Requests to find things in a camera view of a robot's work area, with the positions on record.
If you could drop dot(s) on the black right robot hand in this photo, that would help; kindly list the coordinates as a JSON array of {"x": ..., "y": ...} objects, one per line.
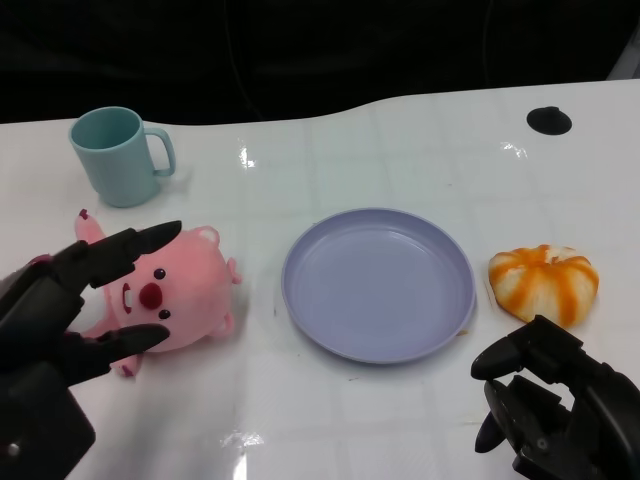
[{"x": 595, "y": 415}]

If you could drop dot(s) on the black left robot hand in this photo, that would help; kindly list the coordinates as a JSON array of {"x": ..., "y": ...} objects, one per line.
[{"x": 30, "y": 325}]

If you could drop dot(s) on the pink plush beaver doll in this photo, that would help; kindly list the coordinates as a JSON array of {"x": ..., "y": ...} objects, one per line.
[{"x": 190, "y": 280}]

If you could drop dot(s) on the purple plastic plate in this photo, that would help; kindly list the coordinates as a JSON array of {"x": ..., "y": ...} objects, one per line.
[{"x": 380, "y": 290}]

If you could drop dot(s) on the orange white striped bun toy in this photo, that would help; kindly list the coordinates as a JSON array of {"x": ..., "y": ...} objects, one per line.
[{"x": 544, "y": 287}]

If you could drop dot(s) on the teal plastic mug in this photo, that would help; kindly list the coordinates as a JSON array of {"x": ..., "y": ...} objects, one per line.
[{"x": 120, "y": 170}]

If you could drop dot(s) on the black round table grommet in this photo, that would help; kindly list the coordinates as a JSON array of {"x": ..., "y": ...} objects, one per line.
[{"x": 548, "y": 121}]

